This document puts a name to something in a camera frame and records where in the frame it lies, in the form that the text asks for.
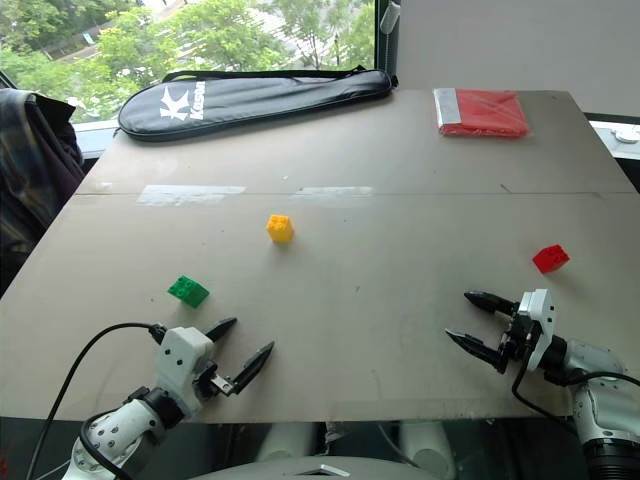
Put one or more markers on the silver robot body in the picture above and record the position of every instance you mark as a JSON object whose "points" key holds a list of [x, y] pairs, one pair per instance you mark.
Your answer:
{"points": [[320, 457]]}

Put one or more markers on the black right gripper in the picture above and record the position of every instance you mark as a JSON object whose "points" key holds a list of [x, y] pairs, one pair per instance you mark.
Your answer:
{"points": [[517, 336]]}

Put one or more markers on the white round window fitting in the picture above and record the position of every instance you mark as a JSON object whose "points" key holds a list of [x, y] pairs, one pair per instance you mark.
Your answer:
{"points": [[625, 136]]}

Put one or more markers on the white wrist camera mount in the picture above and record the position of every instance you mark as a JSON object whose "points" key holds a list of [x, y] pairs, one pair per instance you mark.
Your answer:
{"points": [[539, 325], [183, 354]]}

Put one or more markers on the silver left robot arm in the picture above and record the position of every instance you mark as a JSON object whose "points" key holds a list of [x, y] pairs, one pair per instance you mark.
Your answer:
{"points": [[117, 432]]}

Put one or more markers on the red folded cloth package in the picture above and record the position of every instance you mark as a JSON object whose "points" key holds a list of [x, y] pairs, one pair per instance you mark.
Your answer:
{"points": [[480, 112]]}

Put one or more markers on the green toy brick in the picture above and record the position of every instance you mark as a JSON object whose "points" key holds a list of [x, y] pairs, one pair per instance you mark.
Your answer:
{"points": [[188, 291]]}

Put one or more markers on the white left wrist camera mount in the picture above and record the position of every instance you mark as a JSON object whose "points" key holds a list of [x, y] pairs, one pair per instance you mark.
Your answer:
{"points": [[183, 354]]}

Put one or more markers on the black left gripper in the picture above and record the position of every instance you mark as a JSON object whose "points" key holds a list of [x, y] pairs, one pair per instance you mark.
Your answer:
{"points": [[214, 382]]}

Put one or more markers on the dark plaid jacket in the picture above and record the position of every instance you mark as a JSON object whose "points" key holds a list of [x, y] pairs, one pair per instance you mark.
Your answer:
{"points": [[30, 170]]}

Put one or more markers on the red toy brick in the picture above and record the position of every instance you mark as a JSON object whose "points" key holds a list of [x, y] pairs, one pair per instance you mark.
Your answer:
{"points": [[550, 259]]}

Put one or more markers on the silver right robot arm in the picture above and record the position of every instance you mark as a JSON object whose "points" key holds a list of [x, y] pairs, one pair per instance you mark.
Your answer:
{"points": [[595, 395]]}

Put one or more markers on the black racket bag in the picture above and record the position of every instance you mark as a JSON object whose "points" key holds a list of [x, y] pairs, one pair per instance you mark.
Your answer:
{"points": [[250, 102]]}

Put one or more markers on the yellow toy brick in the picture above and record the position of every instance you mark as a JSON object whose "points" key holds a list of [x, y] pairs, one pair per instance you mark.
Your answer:
{"points": [[280, 228]]}

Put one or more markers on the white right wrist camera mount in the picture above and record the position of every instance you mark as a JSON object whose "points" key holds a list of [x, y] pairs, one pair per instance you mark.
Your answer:
{"points": [[539, 325]]}

